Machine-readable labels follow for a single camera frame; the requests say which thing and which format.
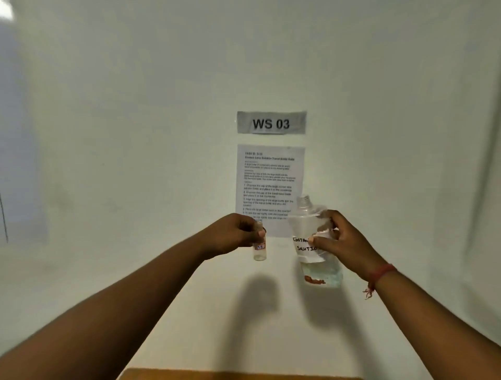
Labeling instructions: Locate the person's left hand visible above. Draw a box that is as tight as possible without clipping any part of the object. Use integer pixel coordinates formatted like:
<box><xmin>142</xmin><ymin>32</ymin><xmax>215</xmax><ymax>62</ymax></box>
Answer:
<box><xmin>201</xmin><ymin>213</ymin><xmax>267</xmax><ymax>259</ymax></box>

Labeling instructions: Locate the person's left forearm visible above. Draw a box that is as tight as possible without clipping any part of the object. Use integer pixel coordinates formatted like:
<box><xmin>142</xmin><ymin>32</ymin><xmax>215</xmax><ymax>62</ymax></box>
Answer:
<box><xmin>0</xmin><ymin>234</ymin><xmax>210</xmax><ymax>380</ymax></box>

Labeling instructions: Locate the person's right hand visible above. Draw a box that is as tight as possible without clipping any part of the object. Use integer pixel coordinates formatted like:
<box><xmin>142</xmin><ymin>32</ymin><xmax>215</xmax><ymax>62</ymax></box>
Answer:
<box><xmin>308</xmin><ymin>210</ymin><xmax>388</xmax><ymax>282</ymax></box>

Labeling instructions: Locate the small clear travel bottle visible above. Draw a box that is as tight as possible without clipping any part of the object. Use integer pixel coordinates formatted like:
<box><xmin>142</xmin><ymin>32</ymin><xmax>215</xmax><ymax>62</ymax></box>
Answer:
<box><xmin>252</xmin><ymin>220</ymin><xmax>269</xmax><ymax>262</ymax></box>

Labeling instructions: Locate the person's right forearm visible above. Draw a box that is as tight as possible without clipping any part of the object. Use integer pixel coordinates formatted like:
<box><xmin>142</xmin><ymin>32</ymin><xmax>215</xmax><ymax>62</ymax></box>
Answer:
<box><xmin>370</xmin><ymin>270</ymin><xmax>501</xmax><ymax>380</ymax></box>

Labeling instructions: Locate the white printed instruction sheet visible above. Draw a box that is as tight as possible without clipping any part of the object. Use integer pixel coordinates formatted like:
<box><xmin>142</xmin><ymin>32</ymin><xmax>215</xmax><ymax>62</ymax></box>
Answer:
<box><xmin>235</xmin><ymin>144</ymin><xmax>306</xmax><ymax>238</ymax></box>

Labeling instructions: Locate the grey wall label sign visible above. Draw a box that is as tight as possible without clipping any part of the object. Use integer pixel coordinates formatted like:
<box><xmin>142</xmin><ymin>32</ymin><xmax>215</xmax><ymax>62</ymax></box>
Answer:
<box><xmin>237</xmin><ymin>111</ymin><xmax>307</xmax><ymax>135</ymax></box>

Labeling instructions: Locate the red thread wristband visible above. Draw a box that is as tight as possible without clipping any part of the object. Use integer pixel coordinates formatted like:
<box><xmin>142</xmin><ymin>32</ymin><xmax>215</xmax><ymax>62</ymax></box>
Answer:
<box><xmin>362</xmin><ymin>264</ymin><xmax>398</xmax><ymax>300</ymax></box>

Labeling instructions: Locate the large clear solution bottle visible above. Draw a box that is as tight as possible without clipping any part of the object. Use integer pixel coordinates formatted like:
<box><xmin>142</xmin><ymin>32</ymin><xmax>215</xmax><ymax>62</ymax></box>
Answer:
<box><xmin>288</xmin><ymin>195</ymin><xmax>344</xmax><ymax>288</ymax></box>

